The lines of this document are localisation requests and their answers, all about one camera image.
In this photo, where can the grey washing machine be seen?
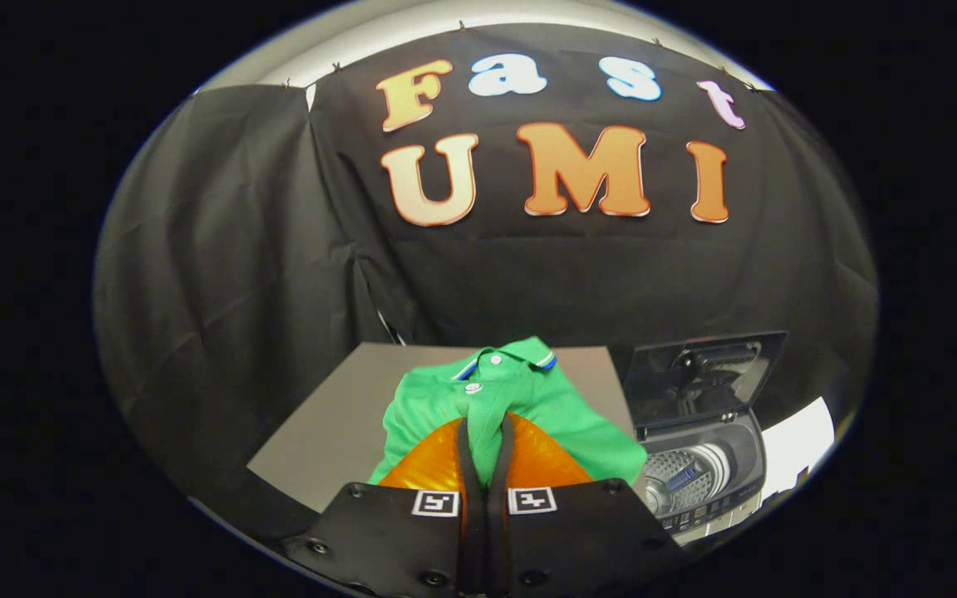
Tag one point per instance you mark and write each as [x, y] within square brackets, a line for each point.
[736, 465]

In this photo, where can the black backdrop cloth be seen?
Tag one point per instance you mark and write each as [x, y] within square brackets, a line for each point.
[238, 249]

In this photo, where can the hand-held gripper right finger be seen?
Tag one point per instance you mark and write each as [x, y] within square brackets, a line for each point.
[500, 540]

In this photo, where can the row of black clips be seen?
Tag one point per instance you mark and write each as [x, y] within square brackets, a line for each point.
[336, 66]

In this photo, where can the white flat board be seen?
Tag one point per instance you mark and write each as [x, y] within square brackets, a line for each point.
[798, 440]

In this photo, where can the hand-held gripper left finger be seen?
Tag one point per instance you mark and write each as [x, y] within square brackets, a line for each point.
[472, 540]

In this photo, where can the dark transparent washing machine lid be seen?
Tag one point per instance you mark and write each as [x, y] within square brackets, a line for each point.
[661, 390]

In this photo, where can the green polo shirt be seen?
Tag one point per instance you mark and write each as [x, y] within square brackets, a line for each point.
[437, 399]

